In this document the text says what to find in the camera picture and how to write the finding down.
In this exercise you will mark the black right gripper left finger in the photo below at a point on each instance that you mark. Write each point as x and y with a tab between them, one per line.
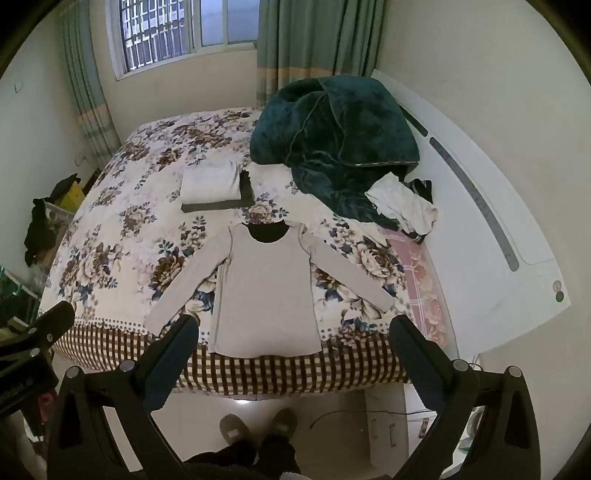
81	443

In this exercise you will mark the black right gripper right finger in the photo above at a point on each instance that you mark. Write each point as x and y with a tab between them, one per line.
506	444

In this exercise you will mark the beige long-sleeve shirt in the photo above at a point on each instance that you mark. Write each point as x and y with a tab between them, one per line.
263	302

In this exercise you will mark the floral bed cover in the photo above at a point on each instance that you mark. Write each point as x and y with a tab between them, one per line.
129	239

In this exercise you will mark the pink floral pillow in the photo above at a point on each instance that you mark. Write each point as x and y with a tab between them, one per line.
426	298

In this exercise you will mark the yellow box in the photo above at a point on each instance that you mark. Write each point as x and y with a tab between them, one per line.
72	199

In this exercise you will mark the white bed headboard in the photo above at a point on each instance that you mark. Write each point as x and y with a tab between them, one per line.
499	276

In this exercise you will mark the right grey slipper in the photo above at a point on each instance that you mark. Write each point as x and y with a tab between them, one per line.
284	423

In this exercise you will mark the folded white garment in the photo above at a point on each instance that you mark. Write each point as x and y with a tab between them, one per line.
210	182

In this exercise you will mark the black garment by headboard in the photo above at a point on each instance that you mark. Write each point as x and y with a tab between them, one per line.
422	188

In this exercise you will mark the crumpled white cloth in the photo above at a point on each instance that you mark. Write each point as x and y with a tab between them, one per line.
396	201

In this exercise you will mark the left green curtain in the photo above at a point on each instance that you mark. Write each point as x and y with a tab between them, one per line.
81	72

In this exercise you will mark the green curtain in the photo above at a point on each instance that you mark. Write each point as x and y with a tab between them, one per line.
304	39
81	72

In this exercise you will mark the dark green plush blanket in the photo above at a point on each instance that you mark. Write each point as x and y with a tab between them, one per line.
338	135

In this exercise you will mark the window with metal grille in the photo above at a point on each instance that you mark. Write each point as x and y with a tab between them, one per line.
144	34

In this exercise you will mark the right green curtain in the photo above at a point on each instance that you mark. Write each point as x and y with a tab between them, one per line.
304	39

